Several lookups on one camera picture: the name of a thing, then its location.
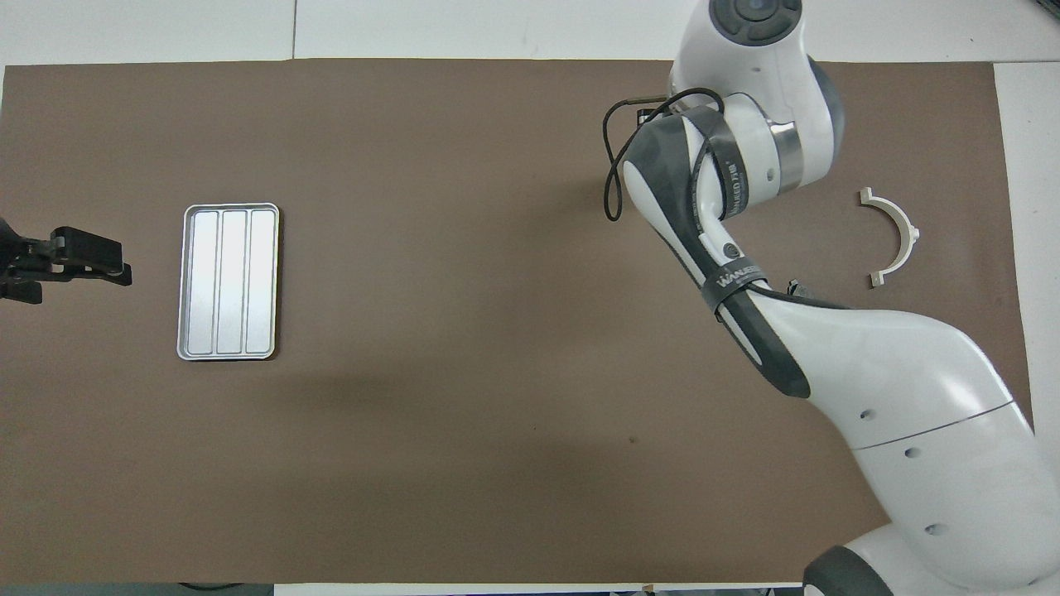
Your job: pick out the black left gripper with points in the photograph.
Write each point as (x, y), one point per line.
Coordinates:
(21, 257)

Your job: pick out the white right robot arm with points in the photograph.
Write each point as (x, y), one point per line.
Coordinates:
(911, 397)

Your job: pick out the silver metal tray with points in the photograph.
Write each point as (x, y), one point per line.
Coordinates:
(232, 281)

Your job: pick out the brown table mat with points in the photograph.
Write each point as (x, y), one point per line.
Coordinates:
(464, 397)

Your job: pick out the dark grey angled brake pad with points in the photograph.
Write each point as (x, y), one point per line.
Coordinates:
(797, 288)

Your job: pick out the white curved plastic bracket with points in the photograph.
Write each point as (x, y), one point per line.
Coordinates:
(907, 228)

